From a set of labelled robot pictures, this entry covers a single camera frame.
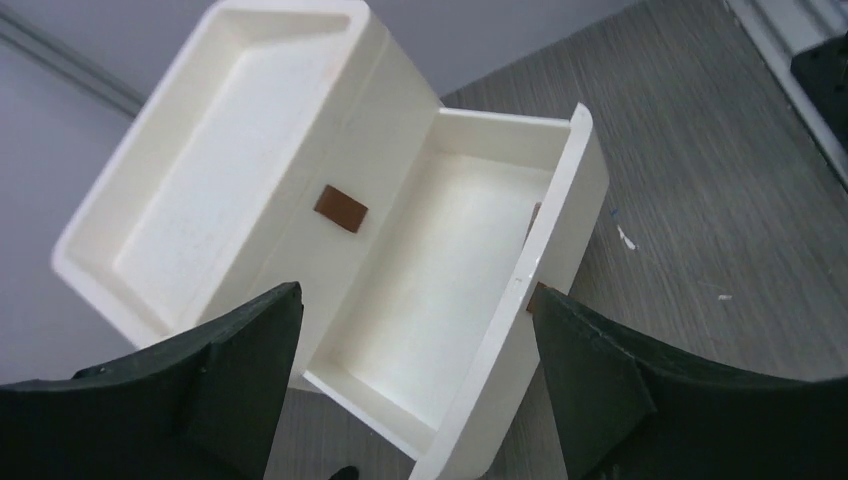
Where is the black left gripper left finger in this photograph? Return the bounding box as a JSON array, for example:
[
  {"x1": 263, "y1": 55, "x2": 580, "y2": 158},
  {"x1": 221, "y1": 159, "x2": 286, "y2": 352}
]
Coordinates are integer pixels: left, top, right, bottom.
[{"x1": 1, "y1": 282, "x2": 304, "y2": 479}]

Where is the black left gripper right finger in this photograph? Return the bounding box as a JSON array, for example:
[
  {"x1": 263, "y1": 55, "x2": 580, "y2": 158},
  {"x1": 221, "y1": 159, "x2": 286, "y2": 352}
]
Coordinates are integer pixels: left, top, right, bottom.
[{"x1": 531, "y1": 286, "x2": 847, "y2": 479}]

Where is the white drawer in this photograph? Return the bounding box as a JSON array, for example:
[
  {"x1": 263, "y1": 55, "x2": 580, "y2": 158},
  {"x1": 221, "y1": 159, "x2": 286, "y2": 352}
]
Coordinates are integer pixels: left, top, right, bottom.
[{"x1": 302, "y1": 104, "x2": 609, "y2": 479}]

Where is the white drawer organizer box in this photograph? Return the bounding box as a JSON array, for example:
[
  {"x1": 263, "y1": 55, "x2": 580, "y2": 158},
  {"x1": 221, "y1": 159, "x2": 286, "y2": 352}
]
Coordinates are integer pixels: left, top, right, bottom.
[{"x1": 52, "y1": 1, "x2": 441, "y2": 389}]

